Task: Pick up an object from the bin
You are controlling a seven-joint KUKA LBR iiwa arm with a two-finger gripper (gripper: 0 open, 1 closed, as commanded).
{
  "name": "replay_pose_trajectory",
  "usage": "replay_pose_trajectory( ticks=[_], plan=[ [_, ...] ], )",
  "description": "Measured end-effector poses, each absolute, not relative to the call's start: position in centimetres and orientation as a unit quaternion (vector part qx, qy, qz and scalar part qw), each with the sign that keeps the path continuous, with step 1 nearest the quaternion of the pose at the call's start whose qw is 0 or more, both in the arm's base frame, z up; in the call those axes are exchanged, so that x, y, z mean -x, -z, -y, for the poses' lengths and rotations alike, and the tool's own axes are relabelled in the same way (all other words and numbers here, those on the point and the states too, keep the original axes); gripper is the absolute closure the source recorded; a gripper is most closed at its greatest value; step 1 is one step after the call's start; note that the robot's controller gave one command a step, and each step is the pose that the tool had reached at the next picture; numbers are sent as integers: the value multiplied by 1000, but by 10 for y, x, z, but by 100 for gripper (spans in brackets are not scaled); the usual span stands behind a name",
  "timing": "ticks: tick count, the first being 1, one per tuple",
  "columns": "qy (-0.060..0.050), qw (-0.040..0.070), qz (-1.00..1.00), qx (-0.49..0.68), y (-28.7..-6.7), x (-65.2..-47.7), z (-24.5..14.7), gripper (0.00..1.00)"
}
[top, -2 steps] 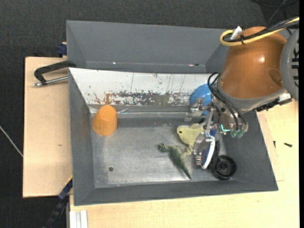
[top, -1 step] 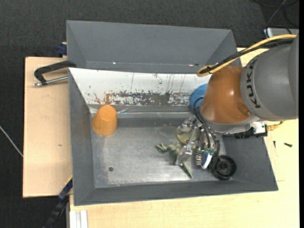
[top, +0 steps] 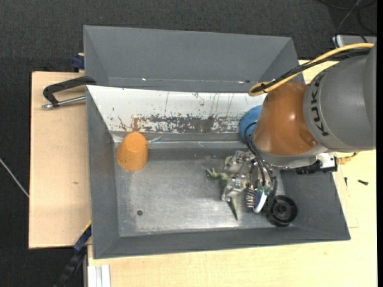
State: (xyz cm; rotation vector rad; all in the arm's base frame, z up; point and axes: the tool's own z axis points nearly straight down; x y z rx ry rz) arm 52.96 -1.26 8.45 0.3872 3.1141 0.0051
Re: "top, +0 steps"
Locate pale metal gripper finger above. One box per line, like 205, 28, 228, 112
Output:
220, 186, 241, 221

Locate green toy animal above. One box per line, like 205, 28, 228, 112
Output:
205, 167, 233, 191

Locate blue ball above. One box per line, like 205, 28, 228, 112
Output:
238, 105, 263, 145

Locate grey metal bin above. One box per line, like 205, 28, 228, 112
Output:
83, 25, 351, 259

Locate orange cup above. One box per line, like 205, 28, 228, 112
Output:
115, 132, 149, 172

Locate black ribbed ring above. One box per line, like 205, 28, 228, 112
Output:
266, 194, 299, 228

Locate black cylinder on white bracket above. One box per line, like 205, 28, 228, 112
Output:
296, 153, 338, 176

